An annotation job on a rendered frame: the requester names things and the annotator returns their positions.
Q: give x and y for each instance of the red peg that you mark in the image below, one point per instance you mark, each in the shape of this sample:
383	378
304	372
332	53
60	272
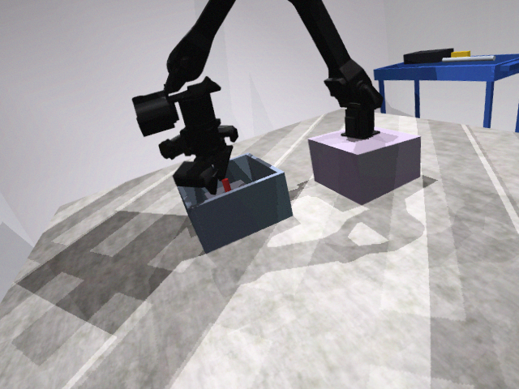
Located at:
226	184

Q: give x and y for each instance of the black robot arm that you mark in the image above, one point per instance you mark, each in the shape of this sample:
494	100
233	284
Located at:
347	81

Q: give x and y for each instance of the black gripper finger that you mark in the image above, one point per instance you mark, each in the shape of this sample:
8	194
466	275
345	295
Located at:
212	185
220	161

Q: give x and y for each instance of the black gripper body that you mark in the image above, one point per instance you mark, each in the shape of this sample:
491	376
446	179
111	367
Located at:
206	141

